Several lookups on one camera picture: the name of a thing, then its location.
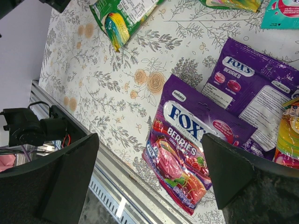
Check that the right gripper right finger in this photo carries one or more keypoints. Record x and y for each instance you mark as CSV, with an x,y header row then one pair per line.
x,y
250,189

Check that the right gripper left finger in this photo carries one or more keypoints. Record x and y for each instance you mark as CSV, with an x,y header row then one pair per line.
x,y
51,189

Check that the orange Fox's candy bag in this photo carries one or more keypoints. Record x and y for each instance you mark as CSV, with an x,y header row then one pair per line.
x,y
287,148

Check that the colourful snack packet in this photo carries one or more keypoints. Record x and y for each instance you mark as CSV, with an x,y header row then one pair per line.
x,y
174,148

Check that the green white snack packet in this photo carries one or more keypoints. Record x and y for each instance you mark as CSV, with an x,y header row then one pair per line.
x,y
281,14

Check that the green yellow snack bag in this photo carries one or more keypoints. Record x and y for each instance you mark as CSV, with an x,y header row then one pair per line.
x,y
249,5

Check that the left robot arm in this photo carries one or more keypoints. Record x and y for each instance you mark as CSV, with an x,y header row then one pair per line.
x,y
24,127

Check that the floral table mat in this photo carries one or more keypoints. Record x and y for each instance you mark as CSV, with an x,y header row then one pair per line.
x,y
115,94

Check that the aluminium rail frame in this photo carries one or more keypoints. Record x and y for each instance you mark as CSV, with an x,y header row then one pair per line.
x,y
127,197

